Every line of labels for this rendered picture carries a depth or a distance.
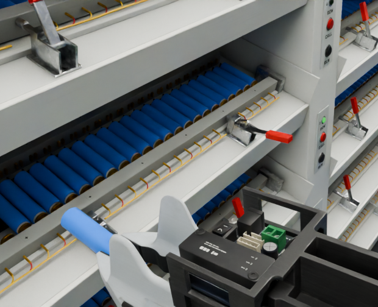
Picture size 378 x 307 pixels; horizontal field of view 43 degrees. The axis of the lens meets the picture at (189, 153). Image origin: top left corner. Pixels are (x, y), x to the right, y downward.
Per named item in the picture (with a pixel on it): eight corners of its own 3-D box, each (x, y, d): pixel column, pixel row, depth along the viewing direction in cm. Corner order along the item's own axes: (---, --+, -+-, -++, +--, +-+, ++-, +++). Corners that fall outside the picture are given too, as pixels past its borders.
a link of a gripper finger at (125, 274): (86, 200, 32) (199, 239, 27) (105, 265, 35) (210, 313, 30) (50, 226, 30) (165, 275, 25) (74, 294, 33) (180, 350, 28)
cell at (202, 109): (176, 96, 73) (209, 117, 70) (168, 100, 72) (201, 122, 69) (178, 86, 72) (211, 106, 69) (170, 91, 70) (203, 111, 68)
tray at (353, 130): (422, 88, 134) (446, 45, 125) (321, 194, 96) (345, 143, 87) (357, 57, 142) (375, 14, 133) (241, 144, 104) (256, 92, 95)
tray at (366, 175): (411, 149, 144) (433, 113, 135) (316, 267, 106) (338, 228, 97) (351, 117, 153) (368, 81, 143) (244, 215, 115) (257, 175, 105)
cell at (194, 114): (167, 101, 71) (200, 122, 69) (159, 106, 70) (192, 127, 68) (169, 91, 70) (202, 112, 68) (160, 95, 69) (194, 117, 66)
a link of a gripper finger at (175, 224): (139, 166, 35) (238, 208, 29) (153, 230, 38) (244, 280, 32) (106, 186, 33) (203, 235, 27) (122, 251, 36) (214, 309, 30)
